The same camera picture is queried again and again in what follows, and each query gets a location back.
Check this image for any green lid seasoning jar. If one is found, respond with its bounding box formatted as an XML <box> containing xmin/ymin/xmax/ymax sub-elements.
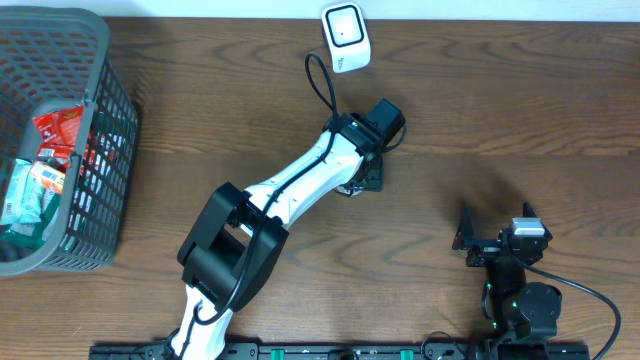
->
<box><xmin>334</xmin><ymin>184</ymin><xmax>362</xmax><ymax>197</ymax></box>

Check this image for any orange snack packet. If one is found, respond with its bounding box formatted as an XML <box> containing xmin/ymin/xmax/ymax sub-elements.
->
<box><xmin>30</xmin><ymin>161</ymin><xmax>65</xmax><ymax>195</ymax></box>

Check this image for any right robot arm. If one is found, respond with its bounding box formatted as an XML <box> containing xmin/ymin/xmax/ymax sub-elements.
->
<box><xmin>452</xmin><ymin>203</ymin><xmax>562</xmax><ymax>360</ymax></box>

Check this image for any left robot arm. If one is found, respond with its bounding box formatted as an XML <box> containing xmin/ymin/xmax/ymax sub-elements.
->
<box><xmin>168</xmin><ymin>110</ymin><xmax>405</xmax><ymax>359</ymax></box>

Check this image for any white barcode scanner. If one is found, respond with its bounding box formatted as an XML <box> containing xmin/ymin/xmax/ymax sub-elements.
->
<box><xmin>321</xmin><ymin>2</ymin><xmax>372</xmax><ymax>74</ymax></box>

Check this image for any red snack packet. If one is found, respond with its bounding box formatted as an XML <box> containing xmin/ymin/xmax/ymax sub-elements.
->
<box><xmin>32</xmin><ymin>104</ymin><xmax>117</xmax><ymax>174</ymax></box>

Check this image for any grey plastic mesh basket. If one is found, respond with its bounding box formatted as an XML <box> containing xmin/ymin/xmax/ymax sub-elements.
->
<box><xmin>1</xmin><ymin>6</ymin><xmax>139</xmax><ymax>277</ymax></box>

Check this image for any teal white snack packet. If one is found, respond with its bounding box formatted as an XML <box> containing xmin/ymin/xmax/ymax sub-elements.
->
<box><xmin>1</xmin><ymin>159</ymin><xmax>60</xmax><ymax>250</ymax></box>

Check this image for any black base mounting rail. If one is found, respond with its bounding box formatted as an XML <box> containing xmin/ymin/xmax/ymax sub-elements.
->
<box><xmin>88</xmin><ymin>340</ymin><xmax>592</xmax><ymax>360</ymax></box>

